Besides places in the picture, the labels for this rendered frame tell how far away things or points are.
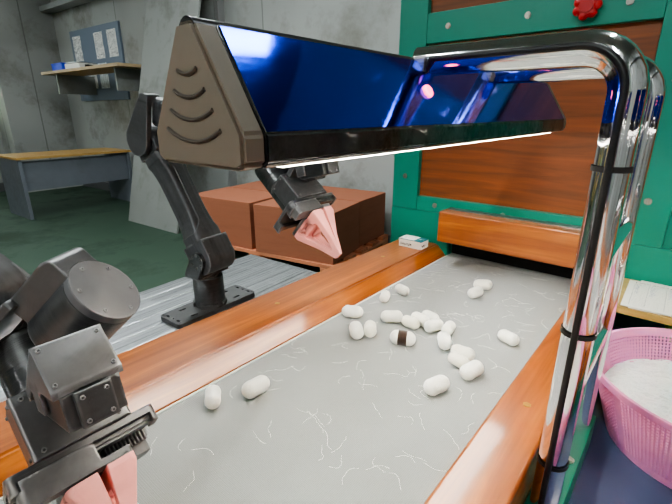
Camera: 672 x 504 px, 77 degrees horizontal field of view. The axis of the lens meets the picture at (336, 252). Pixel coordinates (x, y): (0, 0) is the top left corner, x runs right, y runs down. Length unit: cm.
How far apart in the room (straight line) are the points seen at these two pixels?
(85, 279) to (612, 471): 58
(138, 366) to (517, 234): 70
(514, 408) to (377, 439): 15
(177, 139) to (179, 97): 2
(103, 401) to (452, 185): 86
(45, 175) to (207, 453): 510
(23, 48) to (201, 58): 721
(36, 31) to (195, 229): 676
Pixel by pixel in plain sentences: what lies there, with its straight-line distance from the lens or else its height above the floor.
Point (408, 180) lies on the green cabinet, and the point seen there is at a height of 91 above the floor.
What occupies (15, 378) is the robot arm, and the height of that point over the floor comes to 87.
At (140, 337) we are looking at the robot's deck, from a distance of 88.
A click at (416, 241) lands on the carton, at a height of 78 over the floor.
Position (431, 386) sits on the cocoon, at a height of 76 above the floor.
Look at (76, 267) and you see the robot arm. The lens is 38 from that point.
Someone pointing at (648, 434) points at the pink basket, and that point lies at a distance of 60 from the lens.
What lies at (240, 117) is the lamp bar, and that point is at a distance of 21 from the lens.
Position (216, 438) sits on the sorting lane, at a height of 74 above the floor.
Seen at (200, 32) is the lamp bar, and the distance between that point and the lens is 24.
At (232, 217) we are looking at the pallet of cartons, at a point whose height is 37.
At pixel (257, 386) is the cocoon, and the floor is 76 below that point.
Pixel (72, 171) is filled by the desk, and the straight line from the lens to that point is 558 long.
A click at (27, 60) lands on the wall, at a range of 743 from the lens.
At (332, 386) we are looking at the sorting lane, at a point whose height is 74.
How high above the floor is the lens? 107
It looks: 18 degrees down
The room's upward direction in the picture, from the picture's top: straight up
